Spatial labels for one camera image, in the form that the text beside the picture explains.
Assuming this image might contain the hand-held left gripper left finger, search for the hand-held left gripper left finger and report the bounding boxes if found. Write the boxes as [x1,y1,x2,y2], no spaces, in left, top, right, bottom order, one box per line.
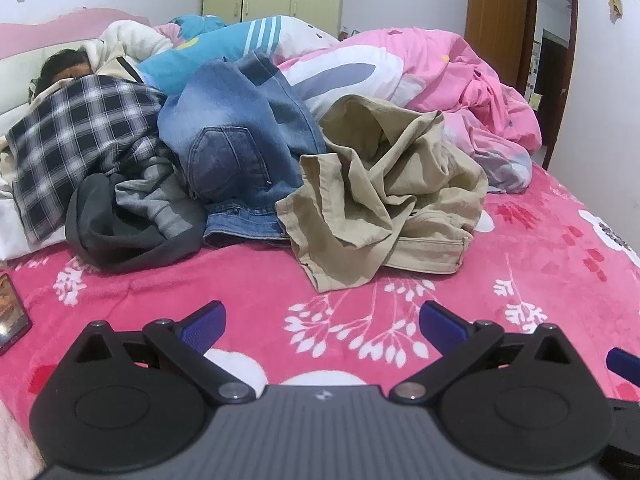
[69,300,259,408]

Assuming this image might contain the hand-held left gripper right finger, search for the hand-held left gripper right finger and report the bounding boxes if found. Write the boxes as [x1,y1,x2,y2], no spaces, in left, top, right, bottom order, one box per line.
[388,300,576,406]

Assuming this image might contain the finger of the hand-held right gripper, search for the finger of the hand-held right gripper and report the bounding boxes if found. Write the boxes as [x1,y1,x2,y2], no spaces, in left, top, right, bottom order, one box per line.
[606,346,640,380]

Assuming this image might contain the khaki pants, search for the khaki pants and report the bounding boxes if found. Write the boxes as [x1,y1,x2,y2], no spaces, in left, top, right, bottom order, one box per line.
[276,95,489,293]

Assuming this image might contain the pink floral blanket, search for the pink floral blanket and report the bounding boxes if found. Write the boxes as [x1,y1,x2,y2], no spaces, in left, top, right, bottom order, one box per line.
[0,160,640,461]

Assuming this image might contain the dark grey garment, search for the dark grey garment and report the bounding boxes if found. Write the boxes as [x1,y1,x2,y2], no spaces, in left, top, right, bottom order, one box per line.
[65,172,207,273]

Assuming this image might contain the grey knit garment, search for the grey knit garment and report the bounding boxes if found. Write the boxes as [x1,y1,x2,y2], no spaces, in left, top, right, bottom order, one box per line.
[114,147,201,236]

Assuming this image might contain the blue denim jeans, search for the blue denim jeans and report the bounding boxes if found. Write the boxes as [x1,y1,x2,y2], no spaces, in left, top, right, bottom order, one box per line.
[157,50,328,248]

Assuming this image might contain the white cloth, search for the white cloth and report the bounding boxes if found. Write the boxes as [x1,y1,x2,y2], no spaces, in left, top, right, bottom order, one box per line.
[0,160,66,261]

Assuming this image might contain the white fluffy blanket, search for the white fluffy blanket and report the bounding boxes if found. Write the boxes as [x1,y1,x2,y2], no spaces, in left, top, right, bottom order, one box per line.
[0,400,46,480]

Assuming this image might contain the black white plaid shirt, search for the black white plaid shirt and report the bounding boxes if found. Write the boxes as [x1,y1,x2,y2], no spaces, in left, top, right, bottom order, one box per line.
[7,75,168,246]

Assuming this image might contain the pink rabbit print quilt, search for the pink rabbit print quilt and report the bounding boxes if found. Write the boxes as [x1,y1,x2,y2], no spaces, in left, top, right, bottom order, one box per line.
[275,27,543,193]

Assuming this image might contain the turquoise striped garment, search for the turquoise striped garment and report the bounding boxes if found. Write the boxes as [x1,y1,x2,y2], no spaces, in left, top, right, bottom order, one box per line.
[135,14,341,96]

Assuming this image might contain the cream fleece jacket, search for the cream fleece jacket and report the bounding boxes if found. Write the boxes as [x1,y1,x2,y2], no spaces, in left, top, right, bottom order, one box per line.
[82,20,173,86]

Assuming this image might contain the brown wooden door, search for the brown wooden door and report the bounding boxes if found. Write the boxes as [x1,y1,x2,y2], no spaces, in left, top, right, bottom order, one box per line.
[465,0,528,96]

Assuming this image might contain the pink white headboard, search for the pink white headboard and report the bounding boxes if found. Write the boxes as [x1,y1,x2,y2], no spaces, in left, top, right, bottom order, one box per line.
[0,7,151,136]

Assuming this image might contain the dark brown door frame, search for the dark brown door frame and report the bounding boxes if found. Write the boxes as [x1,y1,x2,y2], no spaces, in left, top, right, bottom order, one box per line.
[522,0,579,171]

